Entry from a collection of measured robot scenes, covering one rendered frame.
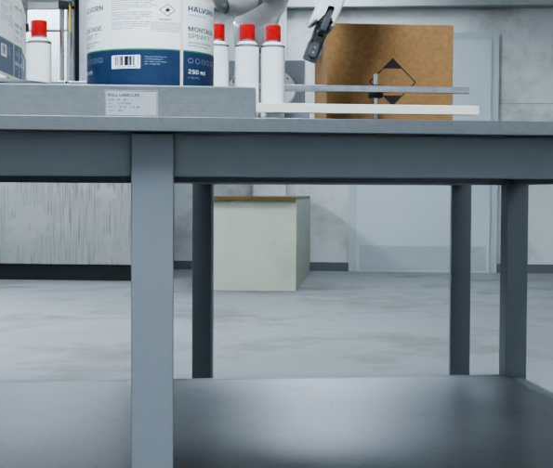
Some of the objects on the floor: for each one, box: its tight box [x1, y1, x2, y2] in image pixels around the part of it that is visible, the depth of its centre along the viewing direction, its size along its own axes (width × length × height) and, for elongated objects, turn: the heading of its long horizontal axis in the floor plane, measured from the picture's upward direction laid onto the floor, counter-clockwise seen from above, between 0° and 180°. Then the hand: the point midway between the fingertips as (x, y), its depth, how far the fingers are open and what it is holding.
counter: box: [214, 196, 310, 291], centre depth 913 cm, size 67×202×69 cm
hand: (312, 52), depth 241 cm, fingers closed
